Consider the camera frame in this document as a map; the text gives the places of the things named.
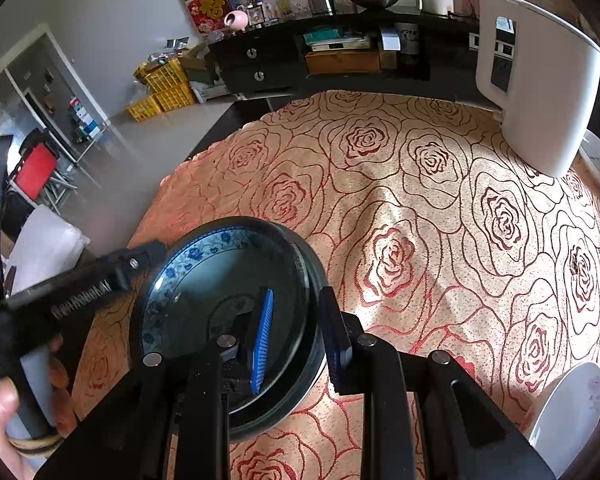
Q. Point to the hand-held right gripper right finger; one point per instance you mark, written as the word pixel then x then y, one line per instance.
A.
pixel 337 360

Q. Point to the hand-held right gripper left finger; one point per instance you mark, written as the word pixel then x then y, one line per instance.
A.
pixel 260 350

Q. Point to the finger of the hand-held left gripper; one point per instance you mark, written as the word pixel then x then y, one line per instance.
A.
pixel 135 260

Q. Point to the blue patterned bowl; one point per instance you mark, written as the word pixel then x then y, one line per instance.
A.
pixel 205 270

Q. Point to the white bowl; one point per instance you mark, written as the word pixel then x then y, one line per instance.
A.
pixel 570 410

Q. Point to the white cushion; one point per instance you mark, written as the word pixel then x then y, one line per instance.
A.
pixel 45 240

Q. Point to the red folding chair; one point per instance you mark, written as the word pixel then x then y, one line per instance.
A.
pixel 35 170

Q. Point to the shelf with boxes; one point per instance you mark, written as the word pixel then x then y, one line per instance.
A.
pixel 85 120

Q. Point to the rose patterned tablecloth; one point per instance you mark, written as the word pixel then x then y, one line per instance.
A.
pixel 405 210

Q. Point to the cardboard box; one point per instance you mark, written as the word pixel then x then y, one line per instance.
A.
pixel 197 62

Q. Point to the black cabinet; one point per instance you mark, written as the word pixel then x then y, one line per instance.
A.
pixel 270 55

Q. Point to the red gift box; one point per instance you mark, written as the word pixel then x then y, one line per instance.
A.
pixel 207 12

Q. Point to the pink round ornament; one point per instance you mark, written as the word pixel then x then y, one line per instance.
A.
pixel 237 21

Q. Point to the blue picture box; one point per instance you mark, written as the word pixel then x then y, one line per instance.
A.
pixel 247 2

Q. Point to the wooden box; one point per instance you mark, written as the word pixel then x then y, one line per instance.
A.
pixel 342 62

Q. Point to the teal books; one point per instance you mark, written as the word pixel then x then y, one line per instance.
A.
pixel 335 39

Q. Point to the dark jar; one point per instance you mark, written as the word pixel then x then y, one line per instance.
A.
pixel 408 45

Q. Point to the white electric kettle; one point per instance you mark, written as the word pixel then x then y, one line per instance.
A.
pixel 545 110

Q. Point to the small white box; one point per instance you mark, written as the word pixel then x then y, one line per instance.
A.
pixel 389 39

